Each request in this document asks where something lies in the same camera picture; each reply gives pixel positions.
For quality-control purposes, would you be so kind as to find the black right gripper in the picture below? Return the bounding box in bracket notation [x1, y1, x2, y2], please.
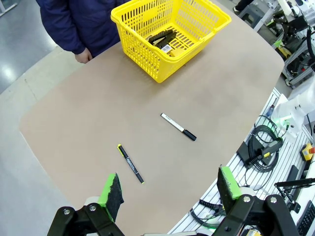
[269, 14, 310, 49]

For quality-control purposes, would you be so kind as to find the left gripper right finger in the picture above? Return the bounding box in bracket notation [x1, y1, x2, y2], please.
[214, 166, 300, 236]

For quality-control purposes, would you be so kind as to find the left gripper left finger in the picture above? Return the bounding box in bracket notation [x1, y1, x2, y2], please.
[46, 173, 125, 236]

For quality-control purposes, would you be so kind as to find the yellow black utility knife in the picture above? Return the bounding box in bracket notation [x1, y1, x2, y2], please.
[157, 41, 173, 53]

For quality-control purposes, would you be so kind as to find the black stapler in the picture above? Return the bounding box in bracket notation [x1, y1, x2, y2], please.
[148, 29, 178, 47]

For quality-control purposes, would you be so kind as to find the person's right forearm purple sleeve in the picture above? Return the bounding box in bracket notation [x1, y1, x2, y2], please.
[53, 22, 87, 55]

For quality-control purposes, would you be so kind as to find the yellow plastic shopping basket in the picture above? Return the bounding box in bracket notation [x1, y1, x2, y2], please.
[110, 0, 232, 84]

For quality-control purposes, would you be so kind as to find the person in purple jacket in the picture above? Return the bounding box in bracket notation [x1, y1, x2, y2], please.
[35, 0, 128, 59]

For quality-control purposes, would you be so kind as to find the person's right hand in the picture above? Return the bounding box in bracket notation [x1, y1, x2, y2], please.
[75, 48, 93, 64]

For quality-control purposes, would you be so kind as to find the white slotted mounting plate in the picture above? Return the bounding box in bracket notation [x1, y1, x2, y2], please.
[169, 87, 315, 236]

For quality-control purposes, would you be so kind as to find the black pen with yellow tip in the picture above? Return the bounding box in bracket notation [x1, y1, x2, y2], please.
[117, 144, 145, 185]

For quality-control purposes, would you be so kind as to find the black power adapter box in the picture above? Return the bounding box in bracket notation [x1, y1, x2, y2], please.
[236, 141, 257, 165]

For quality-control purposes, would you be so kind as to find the black flat bar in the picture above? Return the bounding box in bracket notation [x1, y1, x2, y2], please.
[286, 165, 300, 189]

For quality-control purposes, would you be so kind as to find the black rod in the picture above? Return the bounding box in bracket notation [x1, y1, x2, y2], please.
[274, 178, 315, 189]

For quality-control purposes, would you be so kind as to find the white marker with black cap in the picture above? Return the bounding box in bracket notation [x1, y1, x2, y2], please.
[160, 113, 197, 142]

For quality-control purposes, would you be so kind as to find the black keyboard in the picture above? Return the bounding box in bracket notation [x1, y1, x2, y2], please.
[296, 200, 315, 236]

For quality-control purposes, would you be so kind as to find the yellow red emergency stop button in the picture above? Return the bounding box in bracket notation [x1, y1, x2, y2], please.
[299, 143, 315, 162]

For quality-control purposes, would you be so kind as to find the black spiral cable plug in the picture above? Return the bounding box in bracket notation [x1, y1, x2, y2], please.
[199, 199, 225, 212]

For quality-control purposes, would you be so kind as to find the dark braided right arm cable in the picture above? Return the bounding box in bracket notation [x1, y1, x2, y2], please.
[306, 26, 315, 57]

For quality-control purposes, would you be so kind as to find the grey metal stand frame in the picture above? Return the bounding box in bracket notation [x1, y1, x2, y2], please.
[282, 48, 315, 87]

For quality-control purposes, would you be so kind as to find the grey handheld enabling switch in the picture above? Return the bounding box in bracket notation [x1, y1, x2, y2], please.
[255, 140, 284, 160]

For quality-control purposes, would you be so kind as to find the coiled black cable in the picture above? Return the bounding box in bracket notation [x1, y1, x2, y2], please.
[247, 124, 284, 173]

